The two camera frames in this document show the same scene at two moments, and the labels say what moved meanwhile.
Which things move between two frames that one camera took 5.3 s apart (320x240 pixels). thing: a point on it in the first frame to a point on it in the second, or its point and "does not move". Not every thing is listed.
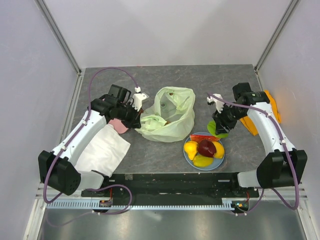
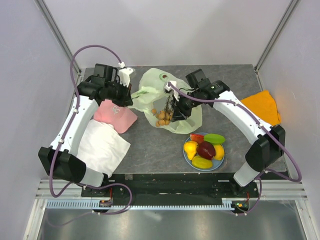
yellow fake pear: [191, 147] does not move
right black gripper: [221, 122] to [179, 110]
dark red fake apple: [206, 148] does not move
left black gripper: [135, 119] to [126, 97]
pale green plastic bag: [171, 115] to [150, 95]
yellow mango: [201, 161] does not move
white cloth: [105, 152] does not move
